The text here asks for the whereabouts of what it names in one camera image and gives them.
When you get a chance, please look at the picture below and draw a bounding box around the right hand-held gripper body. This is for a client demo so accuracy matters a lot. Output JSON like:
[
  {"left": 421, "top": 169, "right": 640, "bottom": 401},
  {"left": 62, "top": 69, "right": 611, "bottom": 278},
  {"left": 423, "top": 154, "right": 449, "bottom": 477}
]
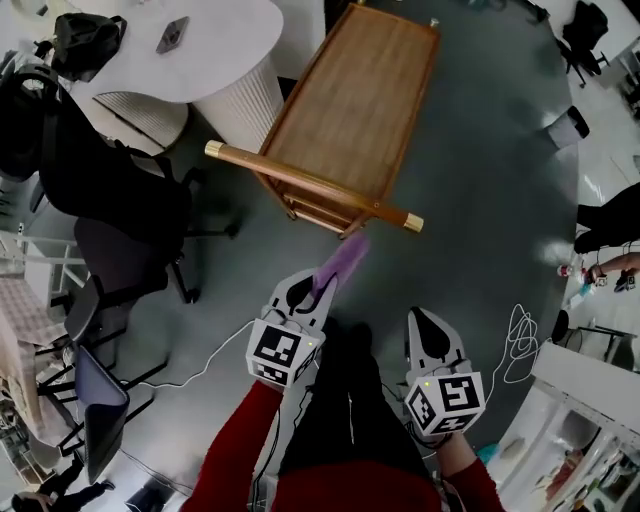
[{"left": 403, "top": 357, "right": 486, "bottom": 436}]

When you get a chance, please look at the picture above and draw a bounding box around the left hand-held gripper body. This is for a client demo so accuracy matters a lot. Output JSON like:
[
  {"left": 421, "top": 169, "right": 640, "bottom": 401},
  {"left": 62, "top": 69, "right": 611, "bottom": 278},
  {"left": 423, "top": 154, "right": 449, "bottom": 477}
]
[{"left": 244, "top": 309, "right": 327, "bottom": 392}]

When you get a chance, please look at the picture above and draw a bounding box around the purple cloth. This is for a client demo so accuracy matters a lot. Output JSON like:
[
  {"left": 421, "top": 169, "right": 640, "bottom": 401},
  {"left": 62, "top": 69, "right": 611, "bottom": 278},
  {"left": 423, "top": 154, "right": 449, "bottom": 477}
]
[{"left": 310, "top": 233, "right": 372, "bottom": 302}]

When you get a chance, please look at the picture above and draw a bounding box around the wooden three-tier cart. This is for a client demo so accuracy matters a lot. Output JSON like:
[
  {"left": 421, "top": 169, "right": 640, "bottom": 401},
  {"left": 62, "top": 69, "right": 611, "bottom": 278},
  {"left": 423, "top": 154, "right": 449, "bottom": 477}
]
[{"left": 203, "top": 2, "right": 442, "bottom": 240}]

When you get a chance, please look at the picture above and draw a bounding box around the person's right forearm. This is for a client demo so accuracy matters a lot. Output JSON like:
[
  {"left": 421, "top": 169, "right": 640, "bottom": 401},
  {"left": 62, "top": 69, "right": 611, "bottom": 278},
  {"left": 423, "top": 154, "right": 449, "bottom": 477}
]
[{"left": 433, "top": 432, "right": 507, "bottom": 512}]

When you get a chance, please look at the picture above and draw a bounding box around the person's left forearm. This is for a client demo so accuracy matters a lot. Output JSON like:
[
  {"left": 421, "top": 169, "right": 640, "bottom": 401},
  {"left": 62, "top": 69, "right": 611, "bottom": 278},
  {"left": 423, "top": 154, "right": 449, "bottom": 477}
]
[{"left": 180, "top": 379, "right": 287, "bottom": 512}]

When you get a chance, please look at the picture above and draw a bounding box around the black stool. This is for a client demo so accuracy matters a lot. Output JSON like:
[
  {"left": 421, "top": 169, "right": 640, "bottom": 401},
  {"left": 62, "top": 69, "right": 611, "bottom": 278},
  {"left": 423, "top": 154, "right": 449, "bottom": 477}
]
[{"left": 549, "top": 308, "right": 627, "bottom": 372}]

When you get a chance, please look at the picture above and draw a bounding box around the person's red top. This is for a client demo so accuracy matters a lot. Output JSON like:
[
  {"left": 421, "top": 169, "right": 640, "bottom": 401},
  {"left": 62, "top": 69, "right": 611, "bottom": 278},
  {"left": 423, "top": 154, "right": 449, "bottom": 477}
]
[{"left": 180, "top": 458, "right": 507, "bottom": 512}]

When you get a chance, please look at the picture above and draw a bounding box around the dark grey chair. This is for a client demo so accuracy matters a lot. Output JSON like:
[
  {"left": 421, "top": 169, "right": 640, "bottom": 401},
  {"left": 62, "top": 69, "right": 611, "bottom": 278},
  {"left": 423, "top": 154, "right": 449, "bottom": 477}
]
[{"left": 37, "top": 343, "right": 170, "bottom": 486}]

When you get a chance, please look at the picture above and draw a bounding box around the black office chair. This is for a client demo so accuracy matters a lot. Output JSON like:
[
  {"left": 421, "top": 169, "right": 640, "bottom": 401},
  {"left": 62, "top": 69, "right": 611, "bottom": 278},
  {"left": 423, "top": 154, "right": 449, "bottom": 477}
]
[
  {"left": 0, "top": 63, "right": 242, "bottom": 306},
  {"left": 553, "top": 0, "right": 612, "bottom": 90}
]

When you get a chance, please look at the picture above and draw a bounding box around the white trash bin black liner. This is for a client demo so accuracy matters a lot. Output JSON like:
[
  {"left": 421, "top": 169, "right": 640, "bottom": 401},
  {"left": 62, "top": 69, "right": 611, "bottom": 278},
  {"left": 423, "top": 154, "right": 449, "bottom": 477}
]
[{"left": 543, "top": 105, "right": 592, "bottom": 151}]

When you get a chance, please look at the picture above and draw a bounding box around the white round table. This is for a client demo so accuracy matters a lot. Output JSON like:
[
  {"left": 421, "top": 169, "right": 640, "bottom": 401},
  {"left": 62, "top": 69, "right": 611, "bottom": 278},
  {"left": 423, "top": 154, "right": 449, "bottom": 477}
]
[{"left": 64, "top": 0, "right": 285, "bottom": 157}]

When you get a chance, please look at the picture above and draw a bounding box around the table with beige tablecloth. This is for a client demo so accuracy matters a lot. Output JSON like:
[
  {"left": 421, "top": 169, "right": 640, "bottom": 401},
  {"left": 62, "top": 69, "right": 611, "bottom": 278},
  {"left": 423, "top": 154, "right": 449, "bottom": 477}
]
[{"left": 0, "top": 276, "right": 67, "bottom": 451}]

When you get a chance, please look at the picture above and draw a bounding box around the black phone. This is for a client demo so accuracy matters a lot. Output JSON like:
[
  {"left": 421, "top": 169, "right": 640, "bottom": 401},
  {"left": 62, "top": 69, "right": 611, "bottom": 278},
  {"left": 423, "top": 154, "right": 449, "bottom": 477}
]
[{"left": 154, "top": 15, "right": 191, "bottom": 56}]

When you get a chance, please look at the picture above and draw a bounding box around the black bag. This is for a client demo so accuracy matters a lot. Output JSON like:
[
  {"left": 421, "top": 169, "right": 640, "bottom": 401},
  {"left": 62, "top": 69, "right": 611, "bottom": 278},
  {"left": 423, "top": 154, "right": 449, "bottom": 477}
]
[{"left": 49, "top": 12, "right": 129, "bottom": 84}]

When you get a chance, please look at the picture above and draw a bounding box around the coiled white cable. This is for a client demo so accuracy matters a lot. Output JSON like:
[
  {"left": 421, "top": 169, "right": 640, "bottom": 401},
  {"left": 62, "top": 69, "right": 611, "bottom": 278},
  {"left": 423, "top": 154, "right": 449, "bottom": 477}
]
[{"left": 491, "top": 302, "right": 542, "bottom": 386}]

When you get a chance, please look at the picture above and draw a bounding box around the long white cable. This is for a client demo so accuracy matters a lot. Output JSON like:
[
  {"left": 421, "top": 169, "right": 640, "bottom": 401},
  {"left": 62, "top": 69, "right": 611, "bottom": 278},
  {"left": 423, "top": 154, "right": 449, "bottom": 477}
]
[{"left": 118, "top": 320, "right": 257, "bottom": 391}]

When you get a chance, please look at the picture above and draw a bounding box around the white metal-frame table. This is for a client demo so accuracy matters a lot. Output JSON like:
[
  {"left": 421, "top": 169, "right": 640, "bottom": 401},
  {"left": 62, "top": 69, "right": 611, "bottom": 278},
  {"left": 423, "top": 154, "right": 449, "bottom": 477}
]
[{"left": 492, "top": 342, "right": 640, "bottom": 512}]

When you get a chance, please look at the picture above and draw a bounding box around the white wire shelf cart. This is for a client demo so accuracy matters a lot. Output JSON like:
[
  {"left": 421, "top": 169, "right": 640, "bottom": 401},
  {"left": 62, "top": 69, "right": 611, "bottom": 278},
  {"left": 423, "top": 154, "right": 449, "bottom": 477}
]
[{"left": 0, "top": 231, "right": 92, "bottom": 302}]

